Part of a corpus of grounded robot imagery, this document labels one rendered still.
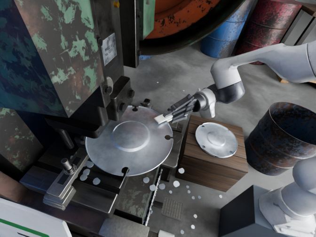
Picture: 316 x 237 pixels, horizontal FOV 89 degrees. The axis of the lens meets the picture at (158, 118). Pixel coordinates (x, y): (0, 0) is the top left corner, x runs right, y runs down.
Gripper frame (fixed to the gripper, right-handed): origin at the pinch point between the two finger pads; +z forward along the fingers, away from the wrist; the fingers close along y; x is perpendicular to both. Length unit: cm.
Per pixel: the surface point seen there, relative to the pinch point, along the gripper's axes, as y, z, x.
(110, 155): -0.4, 23.1, 3.5
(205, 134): -42, -45, -1
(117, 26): 31.3, 12.6, -6.7
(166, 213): -62, 3, 19
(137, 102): -78, -44, -90
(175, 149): -0.4, 4.8, 12.6
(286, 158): -50, -86, 43
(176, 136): -0.4, 0.8, 8.8
